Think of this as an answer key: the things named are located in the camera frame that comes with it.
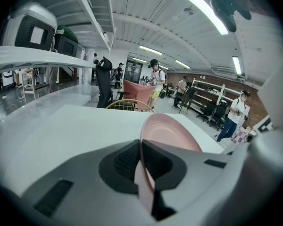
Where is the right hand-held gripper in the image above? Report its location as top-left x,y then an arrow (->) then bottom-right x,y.
246,116 -> 274,143

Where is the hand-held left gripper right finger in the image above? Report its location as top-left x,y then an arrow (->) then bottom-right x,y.
141,140 -> 187,221

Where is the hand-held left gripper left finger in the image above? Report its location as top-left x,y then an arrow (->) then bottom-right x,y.
98,139 -> 141,195

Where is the big pink plate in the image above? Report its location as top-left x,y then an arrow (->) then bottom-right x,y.
133,113 -> 202,213

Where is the pink checked tablecloth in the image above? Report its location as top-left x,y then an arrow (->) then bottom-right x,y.
231,129 -> 250,146

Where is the low white shelving rack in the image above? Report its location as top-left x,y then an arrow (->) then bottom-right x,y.
192,78 -> 241,108

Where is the ceiling air conditioner unit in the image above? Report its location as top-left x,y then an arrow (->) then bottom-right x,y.
211,66 -> 246,82

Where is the small black table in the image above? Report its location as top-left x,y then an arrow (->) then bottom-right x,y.
172,94 -> 191,114

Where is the pink armchair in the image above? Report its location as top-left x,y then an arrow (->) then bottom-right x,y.
123,80 -> 154,112

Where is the black mesh office chair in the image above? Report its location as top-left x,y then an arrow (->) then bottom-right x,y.
95,56 -> 130,109

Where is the black glass double door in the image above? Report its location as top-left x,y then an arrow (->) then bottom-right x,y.
126,60 -> 142,84

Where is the white wooden chair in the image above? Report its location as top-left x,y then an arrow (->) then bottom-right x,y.
20,68 -> 42,105

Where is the tall white shelving rack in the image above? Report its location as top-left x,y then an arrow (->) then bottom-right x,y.
0,0 -> 117,77

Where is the green lidded black case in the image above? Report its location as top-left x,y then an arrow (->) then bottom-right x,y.
53,24 -> 80,57

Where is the white air fryer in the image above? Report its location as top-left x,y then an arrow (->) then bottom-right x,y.
1,2 -> 58,51

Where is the gold wire chair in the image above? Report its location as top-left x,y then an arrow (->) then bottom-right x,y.
105,99 -> 158,114

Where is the black head-worn camera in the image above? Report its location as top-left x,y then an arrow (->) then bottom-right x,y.
205,0 -> 252,32

